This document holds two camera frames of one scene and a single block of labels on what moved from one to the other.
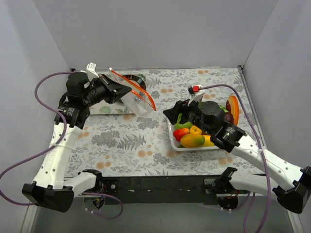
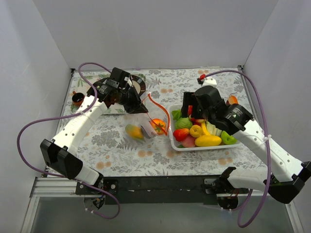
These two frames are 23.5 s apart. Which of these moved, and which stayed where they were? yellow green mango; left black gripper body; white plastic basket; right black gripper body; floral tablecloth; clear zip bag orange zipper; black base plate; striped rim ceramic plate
Moved: clear zip bag orange zipper; right black gripper body; left black gripper body; yellow green mango
Stayed: white plastic basket; black base plate; striped rim ceramic plate; floral tablecloth
